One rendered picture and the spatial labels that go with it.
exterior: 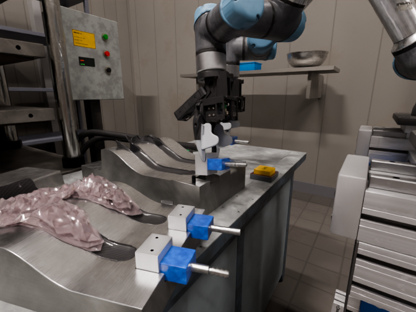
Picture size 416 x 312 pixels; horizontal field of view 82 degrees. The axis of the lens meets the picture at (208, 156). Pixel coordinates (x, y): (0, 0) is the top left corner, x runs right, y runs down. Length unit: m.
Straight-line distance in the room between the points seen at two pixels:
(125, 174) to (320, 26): 2.51
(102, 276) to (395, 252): 0.39
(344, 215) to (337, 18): 2.59
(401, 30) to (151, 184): 0.86
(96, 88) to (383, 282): 1.31
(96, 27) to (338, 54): 2.17
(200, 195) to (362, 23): 2.50
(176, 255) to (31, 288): 0.20
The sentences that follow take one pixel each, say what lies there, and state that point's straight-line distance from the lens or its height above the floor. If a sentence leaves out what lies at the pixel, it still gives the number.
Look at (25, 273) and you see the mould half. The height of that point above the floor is 0.86.
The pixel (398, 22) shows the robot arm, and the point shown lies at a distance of 0.98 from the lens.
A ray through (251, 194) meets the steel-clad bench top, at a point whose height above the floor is 0.80.
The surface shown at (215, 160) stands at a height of 0.94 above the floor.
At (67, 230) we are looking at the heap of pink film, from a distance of 0.44.
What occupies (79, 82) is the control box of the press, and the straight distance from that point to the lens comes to 1.35.
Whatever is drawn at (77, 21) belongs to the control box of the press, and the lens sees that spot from 1.40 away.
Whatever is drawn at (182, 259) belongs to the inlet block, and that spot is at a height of 0.87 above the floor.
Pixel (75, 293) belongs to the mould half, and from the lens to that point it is 0.39.
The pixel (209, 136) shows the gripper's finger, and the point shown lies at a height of 1.00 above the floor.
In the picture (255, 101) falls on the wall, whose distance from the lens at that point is 3.01.
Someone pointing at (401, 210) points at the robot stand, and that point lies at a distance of 0.38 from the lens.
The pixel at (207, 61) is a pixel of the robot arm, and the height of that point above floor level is 1.17.
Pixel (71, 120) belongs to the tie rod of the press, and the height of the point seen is 0.99.
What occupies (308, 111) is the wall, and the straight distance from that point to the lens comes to 2.83.
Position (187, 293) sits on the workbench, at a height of 0.66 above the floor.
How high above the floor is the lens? 1.10
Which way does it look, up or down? 14 degrees down
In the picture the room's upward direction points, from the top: straight up
